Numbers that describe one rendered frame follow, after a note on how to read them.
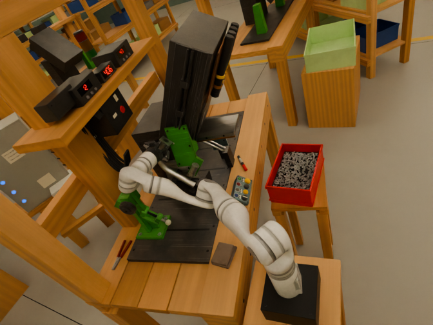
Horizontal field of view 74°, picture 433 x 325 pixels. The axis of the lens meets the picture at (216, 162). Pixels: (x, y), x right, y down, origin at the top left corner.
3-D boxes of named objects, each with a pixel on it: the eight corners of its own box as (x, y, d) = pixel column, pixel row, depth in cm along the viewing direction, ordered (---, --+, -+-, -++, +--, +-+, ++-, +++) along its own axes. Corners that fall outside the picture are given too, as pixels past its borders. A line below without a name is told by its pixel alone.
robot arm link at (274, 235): (269, 211, 80) (280, 242, 91) (242, 232, 78) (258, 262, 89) (292, 231, 73) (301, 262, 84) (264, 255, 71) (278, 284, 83)
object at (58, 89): (81, 98, 115) (70, 83, 110) (59, 120, 104) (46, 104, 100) (68, 101, 117) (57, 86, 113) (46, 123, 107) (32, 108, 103)
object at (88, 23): (100, 38, 1054) (87, 17, 1008) (115, 33, 1016) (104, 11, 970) (78, 53, 979) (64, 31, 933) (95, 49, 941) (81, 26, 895)
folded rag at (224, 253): (221, 243, 123) (219, 240, 121) (238, 247, 119) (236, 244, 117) (211, 264, 117) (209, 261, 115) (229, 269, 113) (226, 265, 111)
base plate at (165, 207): (245, 113, 196) (244, 110, 194) (210, 264, 119) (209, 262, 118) (190, 122, 211) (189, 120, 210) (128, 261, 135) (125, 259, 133)
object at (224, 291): (271, 108, 213) (267, 91, 203) (245, 332, 108) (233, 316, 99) (252, 111, 218) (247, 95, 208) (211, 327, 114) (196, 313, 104)
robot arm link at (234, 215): (224, 229, 99) (245, 213, 101) (269, 276, 75) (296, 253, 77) (212, 211, 95) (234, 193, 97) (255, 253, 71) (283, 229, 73)
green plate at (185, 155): (203, 156, 146) (191, 118, 137) (198, 165, 139) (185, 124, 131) (184, 159, 151) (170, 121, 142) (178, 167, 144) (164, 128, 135)
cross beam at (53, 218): (160, 82, 204) (154, 70, 198) (51, 246, 114) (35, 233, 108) (154, 83, 206) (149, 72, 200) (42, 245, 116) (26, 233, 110)
